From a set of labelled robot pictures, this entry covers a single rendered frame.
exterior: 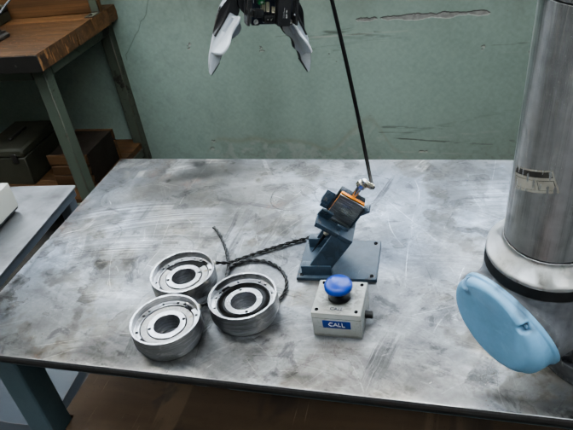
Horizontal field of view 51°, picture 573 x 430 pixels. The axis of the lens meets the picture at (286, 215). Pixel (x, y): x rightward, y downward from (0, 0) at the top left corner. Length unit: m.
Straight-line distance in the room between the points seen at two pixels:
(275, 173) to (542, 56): 0.83
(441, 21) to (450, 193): 1.27
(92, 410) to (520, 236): 0.89
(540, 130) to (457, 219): 0.57
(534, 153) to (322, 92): 1.99
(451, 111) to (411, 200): 1.36
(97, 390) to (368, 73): 1.63
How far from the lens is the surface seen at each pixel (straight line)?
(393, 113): 2.49
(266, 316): 0.89
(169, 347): 0.88
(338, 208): 0.92
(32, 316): 1.09
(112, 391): 1.26
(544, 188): 0.56
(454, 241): 1.04
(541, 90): 0.52
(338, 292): 0.84
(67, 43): 2.39
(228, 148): 2.74
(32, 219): 1.61
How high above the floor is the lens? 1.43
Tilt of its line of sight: 34 degrees down
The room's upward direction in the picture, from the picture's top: 10 degrees counter-clockwise
